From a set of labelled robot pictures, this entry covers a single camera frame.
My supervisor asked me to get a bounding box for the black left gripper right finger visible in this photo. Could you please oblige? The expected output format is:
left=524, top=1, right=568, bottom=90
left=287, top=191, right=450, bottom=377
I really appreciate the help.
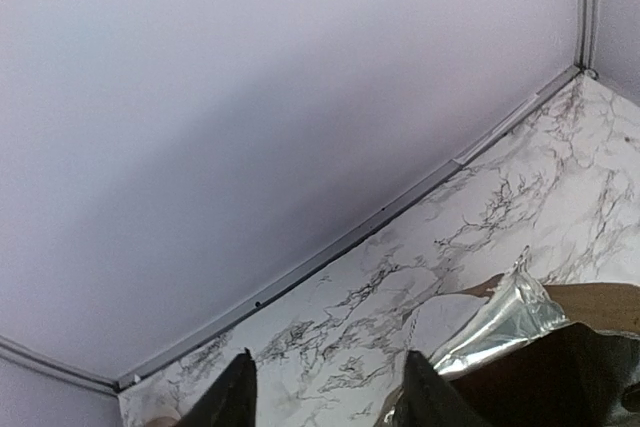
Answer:
left=399, top=350, right=480, bottom=427

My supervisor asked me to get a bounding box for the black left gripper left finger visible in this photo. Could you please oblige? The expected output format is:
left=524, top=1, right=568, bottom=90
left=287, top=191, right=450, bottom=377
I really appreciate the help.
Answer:
left=175, top=349, right=258, bottom=427

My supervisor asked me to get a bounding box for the brown white dog food bag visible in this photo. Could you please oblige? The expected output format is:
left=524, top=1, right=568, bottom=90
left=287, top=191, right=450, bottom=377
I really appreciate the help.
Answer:
left=377, top=254, right=639, bottom=426

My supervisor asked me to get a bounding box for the right aluminium frame post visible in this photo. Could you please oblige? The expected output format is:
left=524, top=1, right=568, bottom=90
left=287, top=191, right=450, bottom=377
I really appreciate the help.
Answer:
left=574, top=0, right=599, bottom=80

